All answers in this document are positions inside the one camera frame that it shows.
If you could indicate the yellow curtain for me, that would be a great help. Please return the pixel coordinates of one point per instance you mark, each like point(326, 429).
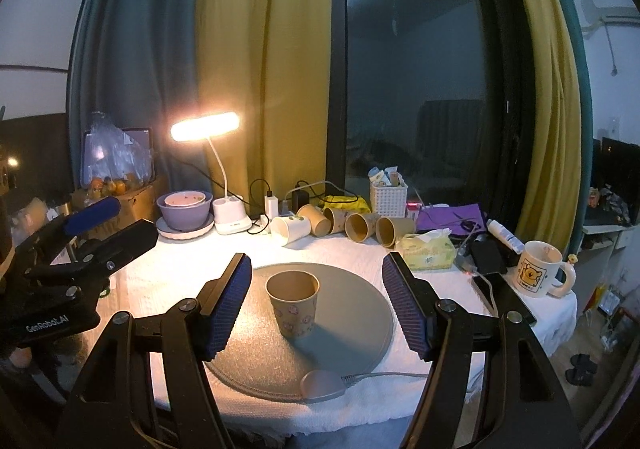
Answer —
point(270, 39)
point(545, 104)

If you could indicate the green tissue box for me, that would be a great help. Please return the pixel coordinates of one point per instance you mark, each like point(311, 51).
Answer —
point(425, 251)

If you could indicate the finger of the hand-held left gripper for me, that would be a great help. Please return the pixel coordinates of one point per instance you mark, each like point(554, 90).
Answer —
point(92, 216)
point(125, 239)

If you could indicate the black phone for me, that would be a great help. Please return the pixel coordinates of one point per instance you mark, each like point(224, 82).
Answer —
point(507, 299)

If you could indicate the white air conditioner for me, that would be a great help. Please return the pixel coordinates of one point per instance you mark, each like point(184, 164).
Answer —
point(612, 11)

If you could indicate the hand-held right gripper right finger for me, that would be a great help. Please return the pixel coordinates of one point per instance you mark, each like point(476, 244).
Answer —
point(405, 309)

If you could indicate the grey oval controller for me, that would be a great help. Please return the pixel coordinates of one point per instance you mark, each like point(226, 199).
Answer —
point(322, 385)

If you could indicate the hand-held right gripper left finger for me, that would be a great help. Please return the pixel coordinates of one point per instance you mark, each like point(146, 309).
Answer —
point(227, 304)

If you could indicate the white plastic basket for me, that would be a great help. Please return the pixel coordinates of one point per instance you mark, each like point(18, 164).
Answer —
point(389, 199)

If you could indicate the teal curtain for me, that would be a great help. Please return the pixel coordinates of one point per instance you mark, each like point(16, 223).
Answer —
point(575, 29)
point(140, 54)

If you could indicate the clear plastic bag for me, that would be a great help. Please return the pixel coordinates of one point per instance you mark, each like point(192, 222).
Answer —
point(112, 144)

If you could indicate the white table cloth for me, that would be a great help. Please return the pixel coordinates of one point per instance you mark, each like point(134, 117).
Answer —
point(350, 251)

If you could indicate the black window frame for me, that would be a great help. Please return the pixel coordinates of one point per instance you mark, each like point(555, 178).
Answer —
point(337, 54)

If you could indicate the white scalloped plate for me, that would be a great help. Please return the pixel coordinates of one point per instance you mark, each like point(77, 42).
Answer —
point(172, 234)

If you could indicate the purple bowl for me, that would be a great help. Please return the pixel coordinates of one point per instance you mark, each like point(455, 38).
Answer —
point(182, 216)

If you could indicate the white desk lamp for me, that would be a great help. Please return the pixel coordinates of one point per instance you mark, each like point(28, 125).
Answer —
point(205, 126)

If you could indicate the black case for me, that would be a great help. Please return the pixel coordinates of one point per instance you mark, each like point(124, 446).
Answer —
point(487, 256)

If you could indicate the cartoon print mug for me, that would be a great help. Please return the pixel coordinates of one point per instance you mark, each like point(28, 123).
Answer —
point(537, 271)

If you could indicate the white tube bottle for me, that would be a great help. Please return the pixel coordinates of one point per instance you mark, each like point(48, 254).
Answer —
point(505, 235)

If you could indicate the cardboard box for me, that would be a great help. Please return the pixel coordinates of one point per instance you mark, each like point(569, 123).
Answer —
point(132, 204)

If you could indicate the white cabinet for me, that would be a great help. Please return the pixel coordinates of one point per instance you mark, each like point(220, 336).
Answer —
point(607, 241)

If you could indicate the white charger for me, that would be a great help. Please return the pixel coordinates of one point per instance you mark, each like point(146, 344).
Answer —
point(271, 206)

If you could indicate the printed brown paper cup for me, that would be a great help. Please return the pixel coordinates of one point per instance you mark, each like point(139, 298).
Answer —
point(292, 314)

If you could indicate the black slippers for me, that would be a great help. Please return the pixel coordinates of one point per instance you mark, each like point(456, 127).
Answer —
point(581, 369)

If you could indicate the black charger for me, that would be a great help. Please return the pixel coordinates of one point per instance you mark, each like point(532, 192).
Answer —
point(301, 200)

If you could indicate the purple cloth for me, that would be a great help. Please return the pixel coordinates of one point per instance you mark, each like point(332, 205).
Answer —
point(445, 218)

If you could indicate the round grey mat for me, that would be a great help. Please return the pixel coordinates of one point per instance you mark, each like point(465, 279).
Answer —
point(350, 309)

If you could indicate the white paper cup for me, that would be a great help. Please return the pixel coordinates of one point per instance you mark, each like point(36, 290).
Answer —
point(292, 230)

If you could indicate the black monitor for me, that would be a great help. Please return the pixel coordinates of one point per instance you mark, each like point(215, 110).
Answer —
point(620, 169)

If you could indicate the yellow packet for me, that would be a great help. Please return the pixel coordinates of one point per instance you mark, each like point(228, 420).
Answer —
point(346, 204)

